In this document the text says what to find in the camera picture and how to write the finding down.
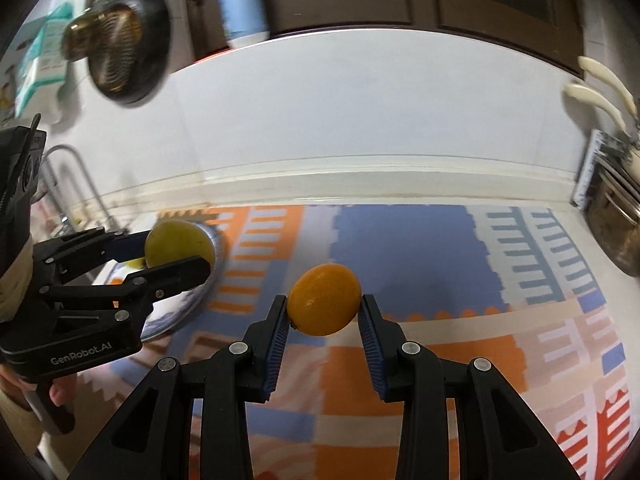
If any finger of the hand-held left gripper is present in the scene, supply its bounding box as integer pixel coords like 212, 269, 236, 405
40, 255, 213, 323
32, 227, 151, 288

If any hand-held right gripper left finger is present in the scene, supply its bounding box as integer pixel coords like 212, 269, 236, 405
65, 295, 292, 480

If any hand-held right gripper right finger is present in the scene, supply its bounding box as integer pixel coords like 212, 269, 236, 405
357, 294, 563, 480

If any blue and white plate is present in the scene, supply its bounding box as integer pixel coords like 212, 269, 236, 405
100, 219, 227, 340

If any green apple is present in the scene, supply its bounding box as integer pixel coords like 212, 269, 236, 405
144, 220, 216, 270

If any large orange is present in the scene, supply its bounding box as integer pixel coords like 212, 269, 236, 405
288, 263, 362, 337

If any person's left hand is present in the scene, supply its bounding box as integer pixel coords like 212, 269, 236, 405
0, 361, 78, 408

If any steel faucet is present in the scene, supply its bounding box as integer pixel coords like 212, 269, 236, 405
46, 144, 121, 232
40, 170, 68, 236

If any patterned foam mat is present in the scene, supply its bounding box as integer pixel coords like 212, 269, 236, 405
65, 202, 631, 480

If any black frying pan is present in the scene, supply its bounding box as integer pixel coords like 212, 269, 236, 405
86, 0, 173, 107

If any teal and white box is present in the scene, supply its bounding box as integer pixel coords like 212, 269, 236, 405
14, 2, 76, 117

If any brass mesh strainer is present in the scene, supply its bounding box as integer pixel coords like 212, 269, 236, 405
61, 6, 146, 90

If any blue and white bottle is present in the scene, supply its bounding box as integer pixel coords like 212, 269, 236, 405
214, 0, 272, 51

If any steel pot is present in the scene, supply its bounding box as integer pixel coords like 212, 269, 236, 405
585, 157, 640, 278

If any white perforated rack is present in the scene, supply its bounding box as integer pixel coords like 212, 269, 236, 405
571, 129, 610, 212

